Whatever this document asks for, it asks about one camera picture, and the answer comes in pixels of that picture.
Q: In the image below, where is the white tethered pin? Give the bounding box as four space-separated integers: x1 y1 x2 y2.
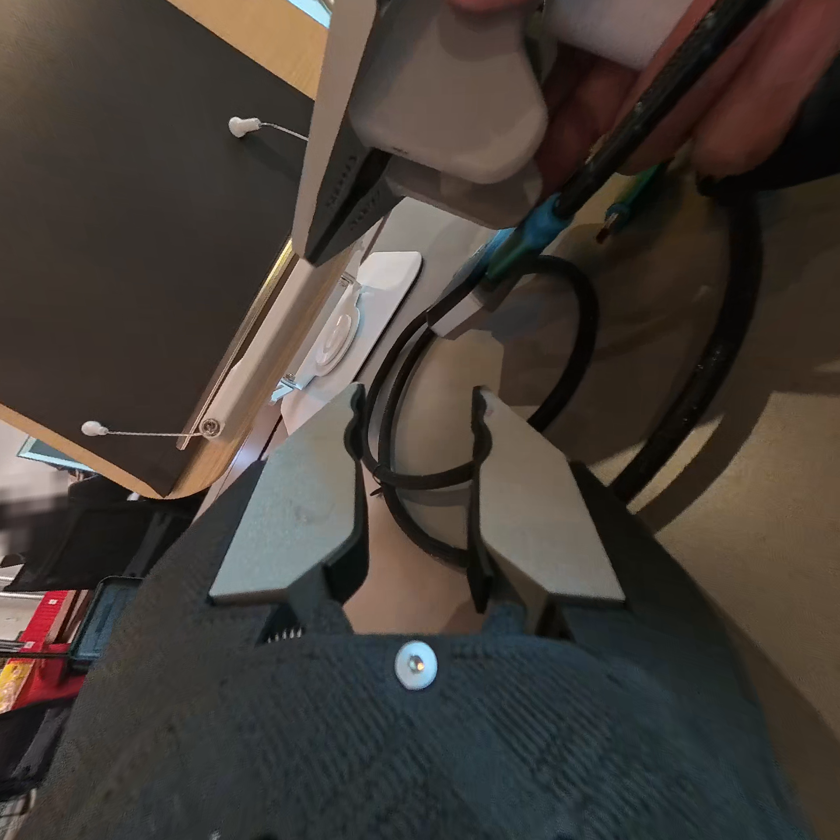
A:
80 419 224 442
227 115 309 142

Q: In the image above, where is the black braided hdmi cable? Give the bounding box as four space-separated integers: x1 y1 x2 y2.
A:
484 0 777 506

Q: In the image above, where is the person's right hand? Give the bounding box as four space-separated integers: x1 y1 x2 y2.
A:
449 0 840 193

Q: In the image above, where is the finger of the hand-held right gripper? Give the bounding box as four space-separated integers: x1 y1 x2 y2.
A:
392 159 546 231
292 0 549 266

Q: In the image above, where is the metal hdmi port hub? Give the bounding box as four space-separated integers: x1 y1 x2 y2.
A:
363 255 599 571

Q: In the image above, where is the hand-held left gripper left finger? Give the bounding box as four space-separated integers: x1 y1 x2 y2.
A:
209 384 368 603

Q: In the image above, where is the black board on white stand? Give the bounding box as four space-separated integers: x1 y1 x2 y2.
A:
0 0 429 501

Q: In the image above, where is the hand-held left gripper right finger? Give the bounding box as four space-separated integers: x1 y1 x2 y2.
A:
469 387 626 601

